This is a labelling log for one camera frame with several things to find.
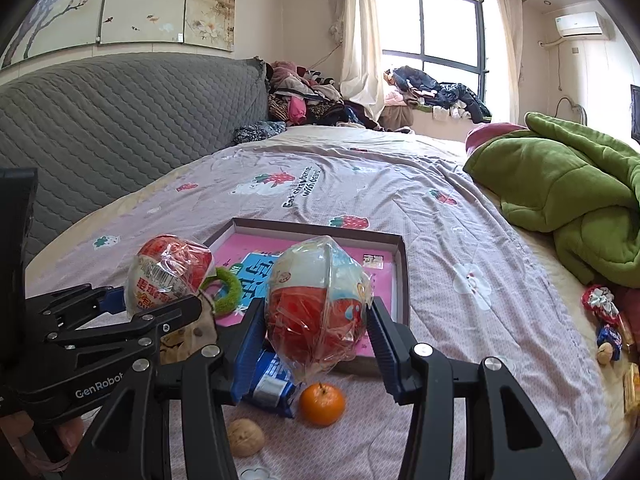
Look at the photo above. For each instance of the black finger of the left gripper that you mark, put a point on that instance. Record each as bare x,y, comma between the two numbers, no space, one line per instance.
153,324

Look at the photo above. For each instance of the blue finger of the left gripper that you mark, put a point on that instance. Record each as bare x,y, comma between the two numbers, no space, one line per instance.
70,308

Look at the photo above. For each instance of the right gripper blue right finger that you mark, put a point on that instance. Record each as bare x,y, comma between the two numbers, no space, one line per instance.
506,437

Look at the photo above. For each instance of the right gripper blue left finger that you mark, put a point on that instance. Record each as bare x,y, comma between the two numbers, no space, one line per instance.
129,438

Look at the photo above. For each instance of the beige sheer scrunchie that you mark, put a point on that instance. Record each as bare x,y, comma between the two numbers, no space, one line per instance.
182,343

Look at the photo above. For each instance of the white red toy egg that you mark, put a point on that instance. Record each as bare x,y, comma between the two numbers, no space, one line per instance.
165,269

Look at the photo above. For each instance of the green fuzzy scrunchie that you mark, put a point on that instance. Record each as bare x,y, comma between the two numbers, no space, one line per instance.
231,286

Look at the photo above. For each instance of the brown walnut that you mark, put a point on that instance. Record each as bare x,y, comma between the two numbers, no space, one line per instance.
245,437

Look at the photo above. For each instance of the orange tangerine with stem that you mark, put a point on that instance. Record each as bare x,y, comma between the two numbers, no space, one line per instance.
322,404

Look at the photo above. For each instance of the blue snack packet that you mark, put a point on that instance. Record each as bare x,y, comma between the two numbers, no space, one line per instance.
272,389

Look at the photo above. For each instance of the red toy ball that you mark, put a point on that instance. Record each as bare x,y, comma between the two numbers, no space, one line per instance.
316,307

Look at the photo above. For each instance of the person's left hand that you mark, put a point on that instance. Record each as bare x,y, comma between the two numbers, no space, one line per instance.
19,430

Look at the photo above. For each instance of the pink strawberry print bedsheet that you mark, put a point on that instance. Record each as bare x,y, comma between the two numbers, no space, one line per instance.
477,286

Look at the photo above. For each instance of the grey cardboard box tray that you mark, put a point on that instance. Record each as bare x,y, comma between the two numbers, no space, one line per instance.
395,269

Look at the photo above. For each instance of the small blue doll toy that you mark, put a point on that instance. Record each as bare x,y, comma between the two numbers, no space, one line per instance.
609,344

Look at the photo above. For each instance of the grey quilted headboard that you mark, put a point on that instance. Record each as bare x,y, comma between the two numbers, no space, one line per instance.
100,128

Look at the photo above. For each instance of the red silver snack wrapper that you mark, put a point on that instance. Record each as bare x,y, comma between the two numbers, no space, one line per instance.
599,300

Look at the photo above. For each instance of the yellow biscuit packet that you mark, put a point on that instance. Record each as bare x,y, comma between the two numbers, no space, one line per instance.
631,386

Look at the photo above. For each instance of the green fleece blanket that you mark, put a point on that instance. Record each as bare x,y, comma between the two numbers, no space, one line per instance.
576,183

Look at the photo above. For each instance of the pink pillow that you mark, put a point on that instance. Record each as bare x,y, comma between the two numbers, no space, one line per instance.
486,132

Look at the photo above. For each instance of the clothes pile beside bed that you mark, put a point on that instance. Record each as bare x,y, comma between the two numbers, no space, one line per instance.
298,96

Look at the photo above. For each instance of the clothes pile on windowsill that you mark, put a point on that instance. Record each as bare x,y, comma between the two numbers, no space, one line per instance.
417,89

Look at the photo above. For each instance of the black television screen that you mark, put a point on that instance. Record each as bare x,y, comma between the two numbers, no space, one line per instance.
635,112

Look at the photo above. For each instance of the beige curtain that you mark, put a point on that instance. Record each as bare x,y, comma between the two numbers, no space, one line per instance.
512,19
355,29

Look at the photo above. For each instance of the right beige curtain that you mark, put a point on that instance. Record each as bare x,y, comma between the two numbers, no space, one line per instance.
512,19

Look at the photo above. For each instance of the white air conditioner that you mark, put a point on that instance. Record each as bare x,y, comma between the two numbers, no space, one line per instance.
582,25

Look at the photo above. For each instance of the floral wall painting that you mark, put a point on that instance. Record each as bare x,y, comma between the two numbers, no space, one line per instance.
54,25

